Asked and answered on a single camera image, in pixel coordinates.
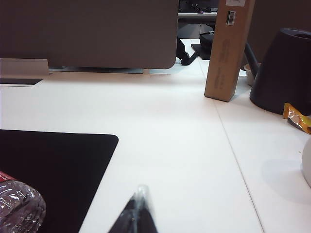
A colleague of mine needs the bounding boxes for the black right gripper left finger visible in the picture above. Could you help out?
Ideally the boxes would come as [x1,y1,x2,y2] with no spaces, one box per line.
[108,191,141,233]

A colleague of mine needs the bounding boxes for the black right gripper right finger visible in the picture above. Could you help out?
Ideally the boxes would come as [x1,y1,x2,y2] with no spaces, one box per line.
[135,183,159,233]

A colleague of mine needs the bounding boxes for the clear plastic bottle red label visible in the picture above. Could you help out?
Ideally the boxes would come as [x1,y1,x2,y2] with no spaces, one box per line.
[0,170,47,233]

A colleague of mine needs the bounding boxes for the black mouse pad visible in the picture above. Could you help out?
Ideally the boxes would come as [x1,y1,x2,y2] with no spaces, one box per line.
[0,129,119,233]

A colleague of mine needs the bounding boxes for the white round object red dot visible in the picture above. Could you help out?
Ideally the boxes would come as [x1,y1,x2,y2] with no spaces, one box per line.
[301,139,311,189]

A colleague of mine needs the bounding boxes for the small white cup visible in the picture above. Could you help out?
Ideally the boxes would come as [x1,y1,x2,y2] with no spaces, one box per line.
[242,64,256,87]

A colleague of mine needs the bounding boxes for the tall brown cardboard box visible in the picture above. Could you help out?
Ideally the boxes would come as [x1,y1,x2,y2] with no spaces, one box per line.
[204,0,256,102]

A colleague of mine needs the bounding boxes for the orange snack packet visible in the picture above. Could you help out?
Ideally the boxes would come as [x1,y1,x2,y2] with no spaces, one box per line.
[283,103,311,134]

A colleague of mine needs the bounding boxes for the grey-brown desk divider panel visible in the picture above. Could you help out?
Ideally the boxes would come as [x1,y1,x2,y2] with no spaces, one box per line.
[0,0,179,75]
[246,0,311,65]

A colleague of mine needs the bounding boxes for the grey metal pole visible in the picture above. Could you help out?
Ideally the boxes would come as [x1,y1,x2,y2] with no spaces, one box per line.
[244,42,259,76]

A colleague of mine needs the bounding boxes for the black kettle jug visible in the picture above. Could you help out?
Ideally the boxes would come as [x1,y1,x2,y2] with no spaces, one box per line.
[249,28,311,116]

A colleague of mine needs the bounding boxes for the white background desk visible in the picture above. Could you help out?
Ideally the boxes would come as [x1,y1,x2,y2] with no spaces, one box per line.
[178,11,218,17]

